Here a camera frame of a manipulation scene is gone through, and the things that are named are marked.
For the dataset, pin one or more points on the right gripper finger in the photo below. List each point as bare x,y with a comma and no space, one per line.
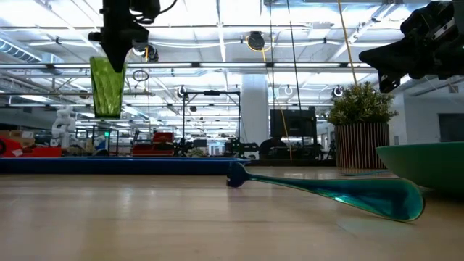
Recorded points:
384,52
386,65

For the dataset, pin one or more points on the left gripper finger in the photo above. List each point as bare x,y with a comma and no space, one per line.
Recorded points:
113,54
127,50

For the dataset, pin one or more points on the green ribbed plastic cup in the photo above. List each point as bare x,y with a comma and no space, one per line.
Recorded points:
107,94

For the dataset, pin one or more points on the green plastic plate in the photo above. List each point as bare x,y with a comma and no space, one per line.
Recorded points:
427,163

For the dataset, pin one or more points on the blue plastic tray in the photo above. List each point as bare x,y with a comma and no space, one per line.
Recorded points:
108,166

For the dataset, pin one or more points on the dark glass window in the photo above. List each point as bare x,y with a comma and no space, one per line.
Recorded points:
451,127

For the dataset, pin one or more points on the artificial plant in ribbed pot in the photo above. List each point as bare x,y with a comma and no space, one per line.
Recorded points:
362,145

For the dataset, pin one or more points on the white robot figure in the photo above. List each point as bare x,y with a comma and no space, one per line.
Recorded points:
64,125

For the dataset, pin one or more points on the red tool chest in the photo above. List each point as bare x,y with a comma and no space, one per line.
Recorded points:
159,145

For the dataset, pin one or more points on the black monitor screen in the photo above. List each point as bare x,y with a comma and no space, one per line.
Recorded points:
293,123

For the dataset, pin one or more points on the red bin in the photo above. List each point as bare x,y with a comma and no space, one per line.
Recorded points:
40,151

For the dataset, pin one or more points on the brown cardboard boxes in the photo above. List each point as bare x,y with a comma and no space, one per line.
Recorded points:
21,137

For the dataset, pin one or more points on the white building pillar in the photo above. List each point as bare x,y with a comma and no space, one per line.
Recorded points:
254,108

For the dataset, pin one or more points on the person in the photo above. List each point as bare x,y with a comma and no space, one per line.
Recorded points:
270,146

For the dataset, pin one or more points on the black robot rig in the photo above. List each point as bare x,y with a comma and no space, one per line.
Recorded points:
239,148

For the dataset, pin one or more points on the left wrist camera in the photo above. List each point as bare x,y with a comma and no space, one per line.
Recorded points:
145,9

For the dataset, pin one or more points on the grey ventilation duct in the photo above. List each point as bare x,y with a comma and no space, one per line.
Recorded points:
18,52

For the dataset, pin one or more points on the black aluminium table frame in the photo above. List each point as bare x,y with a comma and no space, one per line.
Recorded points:
290,163

